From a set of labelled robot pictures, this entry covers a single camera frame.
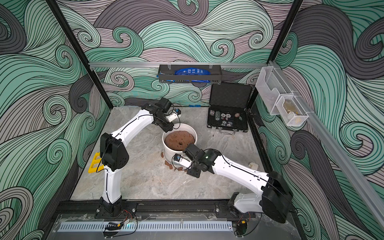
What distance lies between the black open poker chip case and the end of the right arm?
1.48ft

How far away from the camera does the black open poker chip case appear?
1.06 m

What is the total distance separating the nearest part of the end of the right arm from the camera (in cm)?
55
